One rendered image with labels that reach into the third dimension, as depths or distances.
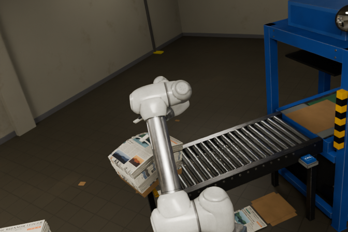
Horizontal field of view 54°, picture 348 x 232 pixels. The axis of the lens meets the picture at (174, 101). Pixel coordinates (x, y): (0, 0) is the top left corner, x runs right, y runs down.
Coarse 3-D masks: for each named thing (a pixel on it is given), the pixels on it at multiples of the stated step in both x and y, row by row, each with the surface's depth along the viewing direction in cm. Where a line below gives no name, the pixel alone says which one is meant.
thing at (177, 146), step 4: (148, 140) 228; (172, 140) 229; (176, 140) 230; (172, 144) 223; (176, 144) 223; (180, 144) 226; (172, 148) 222; (176, 148) 224; (180, 148) 227; (176, 152) 226; (180, 152) 227; (176, 156) 226; (180, 156) 228; (176, 160) 227; (180, 160) 229; (176, 164) 227; (180, 164) 230; (180, 168) 232
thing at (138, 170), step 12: (132, 144) 226; (108, 156) 225; (120, 156) 221; (132, 156) 217; (144, 156) 213; (120, 168) 219; (132, 168) 208; (144, 168) 211; (132, 180) 211; (144, 180) 213
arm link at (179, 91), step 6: (168, 84) 174; (174, 84) 171; (180, 84) 170; (186, 84) 171; (168, 90) 172; (174, 90) 170; (180, 90) 170; (186, 90) 170; (168, 96) 172; (174, 96) 172; (180, 96) 171; (186, 96) 172; (168, 102) 175; (174, 102) 174; (180, 102) 177
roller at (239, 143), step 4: (228, 136) 288; (232, 136) 285; (232, 140) 283; (236, 140) 279; (236, 144) 278; (240, 144) 273; (244, 144) 272; (240, 148) 272; (244, 148) 268; (248, 148) 267; (244, 152) 267; (248, 152) 263; (252, 152) 261; (252, 156) 258; (256, 156) 256; (256, 160) 253
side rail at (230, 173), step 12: (300, 144) 260; (312, 144) 260; (276, 156) 252; (288, 156) 255; (300, 156) 260; (240, 168) 247; (252, 168) 246; (264, 168) 251; (276, 168) 255; (216, 180) 239; (228, 180) 242; (240, 180) 246; (252, 180) 251; (192, 192) 234
